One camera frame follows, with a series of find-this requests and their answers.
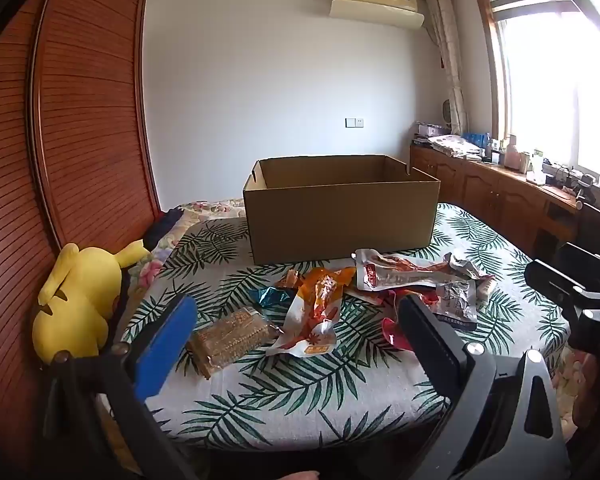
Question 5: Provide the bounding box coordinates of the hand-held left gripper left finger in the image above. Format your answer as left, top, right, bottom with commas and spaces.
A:
40, 294, 201, 480

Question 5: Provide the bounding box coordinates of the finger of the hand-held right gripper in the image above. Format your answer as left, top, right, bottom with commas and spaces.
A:
524, 259, 600, 311
560, 242, 600, 286

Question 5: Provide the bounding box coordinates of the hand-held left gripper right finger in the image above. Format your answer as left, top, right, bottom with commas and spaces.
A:
398, 294, 573, 480

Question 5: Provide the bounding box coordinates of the pink red snack packet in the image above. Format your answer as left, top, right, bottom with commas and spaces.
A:
380, 290, 423, 352

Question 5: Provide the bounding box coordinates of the silver grey snack packet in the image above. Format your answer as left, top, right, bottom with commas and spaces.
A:
436, 280, 481, 332

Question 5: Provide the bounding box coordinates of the small beige snack packet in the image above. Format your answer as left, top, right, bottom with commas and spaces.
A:
477, 277, 498, 307

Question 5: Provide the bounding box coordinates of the clear packet of brown crackers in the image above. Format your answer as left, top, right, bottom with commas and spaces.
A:
186, 306, 281, 380

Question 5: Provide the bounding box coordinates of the red white snack packet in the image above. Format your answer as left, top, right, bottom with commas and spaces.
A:
354, 248, 495, 292

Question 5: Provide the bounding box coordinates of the blue foil snack wrapper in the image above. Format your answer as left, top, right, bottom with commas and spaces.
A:
248, 285, 293, 317

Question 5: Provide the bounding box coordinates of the orange white snack packet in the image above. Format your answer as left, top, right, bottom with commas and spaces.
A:
265, 266, 357, 358

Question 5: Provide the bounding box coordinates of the brown cardboard box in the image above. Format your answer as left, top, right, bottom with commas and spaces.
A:
243, 155, 441, 265

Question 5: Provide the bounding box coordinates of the yellow plush toy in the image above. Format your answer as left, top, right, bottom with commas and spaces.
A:
32, 240, 146, 363

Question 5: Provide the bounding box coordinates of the wooden cabinet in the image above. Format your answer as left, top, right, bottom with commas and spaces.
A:
410, 142, 587, 262

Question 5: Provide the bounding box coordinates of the clear bottle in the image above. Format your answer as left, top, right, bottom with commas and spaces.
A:
527, 149, 546, 184

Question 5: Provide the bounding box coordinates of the dark cloth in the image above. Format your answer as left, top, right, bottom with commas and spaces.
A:
142, 208, 186, 252

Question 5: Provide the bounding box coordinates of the pink white bottle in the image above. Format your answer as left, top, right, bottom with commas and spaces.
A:
502, 135, 531, 174

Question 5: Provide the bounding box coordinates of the leaf print blanket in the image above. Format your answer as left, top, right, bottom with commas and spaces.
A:
120, 202, 572, 453

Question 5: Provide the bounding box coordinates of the floral quilt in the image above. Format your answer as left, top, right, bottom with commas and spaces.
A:
130, 197, 247, 283

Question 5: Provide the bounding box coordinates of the folded patterned cloth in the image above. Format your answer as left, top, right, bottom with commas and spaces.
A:
427, 133, 482, 159

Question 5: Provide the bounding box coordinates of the wooden framed window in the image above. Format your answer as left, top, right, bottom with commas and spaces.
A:
472, 0, 600, 188

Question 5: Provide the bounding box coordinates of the purple box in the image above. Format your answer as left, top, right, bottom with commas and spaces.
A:
414, 121, 446, 139

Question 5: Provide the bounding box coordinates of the patterned curtain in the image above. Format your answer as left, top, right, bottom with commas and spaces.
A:
425, 0, 469, 136

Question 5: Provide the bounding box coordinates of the wooden slatted wardrobe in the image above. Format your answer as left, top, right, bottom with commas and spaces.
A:
0, 0, 162, 480

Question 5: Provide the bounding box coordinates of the white air conditioner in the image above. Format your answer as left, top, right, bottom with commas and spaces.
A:
329, 0, 426, 29

